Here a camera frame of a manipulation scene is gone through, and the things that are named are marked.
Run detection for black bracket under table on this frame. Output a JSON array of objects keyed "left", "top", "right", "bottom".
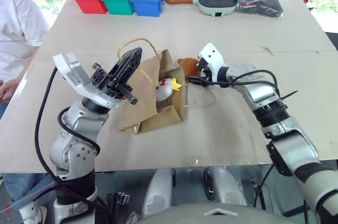
[{"left": 106, "top": 191, "right": 130, "bottom": 210}]

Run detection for person in white shirt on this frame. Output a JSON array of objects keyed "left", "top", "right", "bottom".
[{"left": 0, "top": 0, "right": 58, "bottom": 211}]

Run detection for grey robot torso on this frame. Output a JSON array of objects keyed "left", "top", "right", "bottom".
[{"left": 136, "top": 203, "right": 305, "bottom": 224}]

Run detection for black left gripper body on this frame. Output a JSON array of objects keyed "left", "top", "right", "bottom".
[{"left": 91, "top": 62, "right": 139, "bottom": 106}]

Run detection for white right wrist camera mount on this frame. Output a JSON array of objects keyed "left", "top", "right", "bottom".
[{"left": 197, "top": 42, "right": 228, "bottom": 82}]

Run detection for black cable tie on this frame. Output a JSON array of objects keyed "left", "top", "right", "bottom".
[{"left": 279, "top": 90, "right": 299, "bottom": 101}]

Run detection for silver robot leg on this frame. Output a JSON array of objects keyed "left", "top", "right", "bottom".
[
  {"left": 142, "top": 167, "right": 177, "bottom": 218},
  {"left": 203, "top": 166, "right": 248, "bottom": 207}
]

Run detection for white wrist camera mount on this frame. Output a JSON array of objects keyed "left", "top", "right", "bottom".
[
  {"left": 52, "top": 52, "right": 125, "bottom": 110},
  {"left": 197, "top": 42, "right": 228, "bottom": 82}
]

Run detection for white sneaker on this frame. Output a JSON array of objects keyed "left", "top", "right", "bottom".
[{"left": 17, "top": 201, "right": 49, "bottom": 224}]

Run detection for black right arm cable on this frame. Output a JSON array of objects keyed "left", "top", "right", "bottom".
[{"left": 204, "top": 69, "right": 281, "bottom": 99}]

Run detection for white chicken plush toy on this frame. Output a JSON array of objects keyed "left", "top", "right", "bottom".
[{"left": 155, "top": 77, "right": 183, "bottom": 102}]

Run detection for black fabric bag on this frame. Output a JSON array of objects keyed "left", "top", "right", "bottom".
[{"left": 234, "top": 0, "right": 284, "bottom": 19}]

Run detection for brown bear plush toy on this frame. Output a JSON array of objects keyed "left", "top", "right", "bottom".
[{"left": 177, "top": 57, "right": 202, "bottom": 83}]

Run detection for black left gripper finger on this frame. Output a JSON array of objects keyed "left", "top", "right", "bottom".
[
  {"left": 108, "top": 46, "right": 144, "bottom": 79},
  {"left": 115, "top": 57, "right": 141, "bottom": 88}
]

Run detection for bystander bare hand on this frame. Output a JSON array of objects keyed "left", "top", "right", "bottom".
[{"left": 0, "top": 78, "right": 21, "bottom": 105}]

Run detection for brown paper bag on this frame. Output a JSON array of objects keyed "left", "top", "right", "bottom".
[{"left": 117, "top": 38, "right": 217, "bottom": 136}]

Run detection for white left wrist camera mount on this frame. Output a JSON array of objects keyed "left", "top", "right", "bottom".
[{"left": 52, "top": 52, "right": 125, "bottom": 110}]

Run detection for green electric frying pan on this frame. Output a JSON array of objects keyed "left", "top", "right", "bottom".
[{"left": 164, "top": 0, "right": 238, "bottom": 18}]

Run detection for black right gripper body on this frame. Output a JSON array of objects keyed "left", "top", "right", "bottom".
[{"left": 196, "top": 59, "right": 215, "bottom": 82}]

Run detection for black cable under table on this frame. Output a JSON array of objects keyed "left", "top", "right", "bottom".
[{"left": 252, "top": 164, "right": 276, "bottom": 209}]

